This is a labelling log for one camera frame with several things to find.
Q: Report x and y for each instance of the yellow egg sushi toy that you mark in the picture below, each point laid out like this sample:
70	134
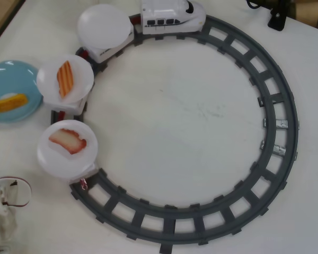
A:
9	103

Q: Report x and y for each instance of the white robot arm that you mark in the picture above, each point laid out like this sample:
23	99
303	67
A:
0	219

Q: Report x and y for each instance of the red white sushi toy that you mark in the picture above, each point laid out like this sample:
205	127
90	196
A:
69	143

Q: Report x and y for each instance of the white Shinkansen toy locomotive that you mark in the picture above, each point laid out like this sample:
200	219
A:
172	23

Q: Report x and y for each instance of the orange striped sushi toy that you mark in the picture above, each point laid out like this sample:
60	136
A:
65	78

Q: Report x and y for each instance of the blue round dish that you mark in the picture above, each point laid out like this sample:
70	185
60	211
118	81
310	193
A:
13	79

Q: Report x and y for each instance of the white toy train car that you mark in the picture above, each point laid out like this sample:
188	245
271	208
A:
106	54
82	177
69	108

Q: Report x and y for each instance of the pink train coupler hook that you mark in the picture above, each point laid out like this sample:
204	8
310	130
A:
84	184

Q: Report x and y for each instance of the red train coupler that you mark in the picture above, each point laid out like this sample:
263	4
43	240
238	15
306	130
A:
83	53
135	19
60	115

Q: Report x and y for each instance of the silver tape piece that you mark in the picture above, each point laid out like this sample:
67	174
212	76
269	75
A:
263	145
264	123
282	124
279	150

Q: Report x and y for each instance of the white round plate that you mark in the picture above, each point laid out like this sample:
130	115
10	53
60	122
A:
103	26
58	164
47	79

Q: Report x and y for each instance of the black table clamp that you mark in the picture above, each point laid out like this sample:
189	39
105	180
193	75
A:
278	21

